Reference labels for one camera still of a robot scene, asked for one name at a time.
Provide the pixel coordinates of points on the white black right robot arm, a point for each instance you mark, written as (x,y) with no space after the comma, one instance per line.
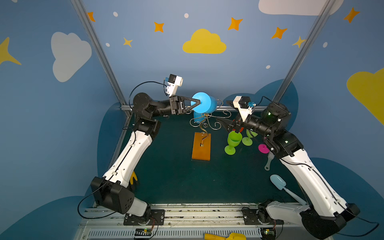
(328,212)

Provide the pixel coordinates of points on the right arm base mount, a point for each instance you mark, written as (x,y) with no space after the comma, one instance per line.
(259,215)

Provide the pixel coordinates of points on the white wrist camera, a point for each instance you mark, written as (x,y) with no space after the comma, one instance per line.
(244,105)
(172,83)

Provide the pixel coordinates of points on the light blue scoop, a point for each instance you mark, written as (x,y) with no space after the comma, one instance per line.
(281,185)

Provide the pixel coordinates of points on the aluminium front base rails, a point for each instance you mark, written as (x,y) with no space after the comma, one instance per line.
(184,222)

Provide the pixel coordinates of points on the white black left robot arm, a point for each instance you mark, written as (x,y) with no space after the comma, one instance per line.
(111,190)

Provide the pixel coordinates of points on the aluminium right corner post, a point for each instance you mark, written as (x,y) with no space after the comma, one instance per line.
(305,48)

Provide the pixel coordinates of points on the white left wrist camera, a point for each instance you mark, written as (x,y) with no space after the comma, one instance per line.
(172,83)

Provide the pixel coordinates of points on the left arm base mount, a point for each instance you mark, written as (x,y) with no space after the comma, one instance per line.
(151,217)

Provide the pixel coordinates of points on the aluminium left corner post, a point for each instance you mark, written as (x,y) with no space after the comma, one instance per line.
(88,26)

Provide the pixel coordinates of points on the green wine glass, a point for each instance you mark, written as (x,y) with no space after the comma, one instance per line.
(247,141)
(234,140)

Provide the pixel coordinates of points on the blue wine glass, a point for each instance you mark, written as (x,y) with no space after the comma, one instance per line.
(208,104)
(198,117)

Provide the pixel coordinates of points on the orange wooden rack base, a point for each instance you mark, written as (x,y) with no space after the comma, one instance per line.
(202,147)

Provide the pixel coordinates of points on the yellow black work glove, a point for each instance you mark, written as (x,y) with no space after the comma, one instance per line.
(133,182)

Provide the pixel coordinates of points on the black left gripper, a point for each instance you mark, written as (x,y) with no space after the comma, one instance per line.
(175,105)

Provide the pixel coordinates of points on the pink wine glass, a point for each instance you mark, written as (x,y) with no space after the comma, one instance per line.
(263,149)

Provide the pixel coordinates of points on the gold wire glass rack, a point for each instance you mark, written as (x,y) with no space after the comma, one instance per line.
(210,119)

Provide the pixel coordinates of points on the aluminium corner post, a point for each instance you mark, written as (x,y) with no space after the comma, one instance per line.
(305,48)
(88,26)

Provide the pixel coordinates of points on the white dish brush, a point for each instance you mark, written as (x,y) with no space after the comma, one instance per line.
(270,157)

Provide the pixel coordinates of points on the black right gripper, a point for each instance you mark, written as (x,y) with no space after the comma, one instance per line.
(240,123)

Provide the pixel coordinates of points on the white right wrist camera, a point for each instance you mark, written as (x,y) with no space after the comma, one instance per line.
(244,105)

